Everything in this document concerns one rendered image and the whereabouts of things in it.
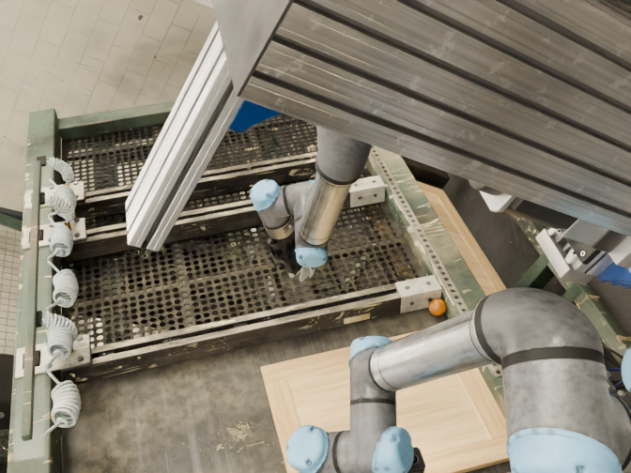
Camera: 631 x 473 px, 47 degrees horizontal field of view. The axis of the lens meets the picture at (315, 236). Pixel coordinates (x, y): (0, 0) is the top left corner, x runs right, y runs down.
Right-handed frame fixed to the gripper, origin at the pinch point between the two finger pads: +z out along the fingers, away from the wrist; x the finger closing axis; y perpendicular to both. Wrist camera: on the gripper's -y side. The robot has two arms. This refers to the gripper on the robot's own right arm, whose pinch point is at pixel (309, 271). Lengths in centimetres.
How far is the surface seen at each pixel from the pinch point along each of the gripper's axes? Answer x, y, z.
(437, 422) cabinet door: 45, 16, 21
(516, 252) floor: 3, -101, 103
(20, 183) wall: -559, -107, 250
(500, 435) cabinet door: 60, 11, 24
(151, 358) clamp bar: -25.2, 42.3, 0.5
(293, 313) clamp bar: -3.6, 8.9, 10.6
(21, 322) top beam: -59, 55, -14
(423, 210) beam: 2, -51, 26
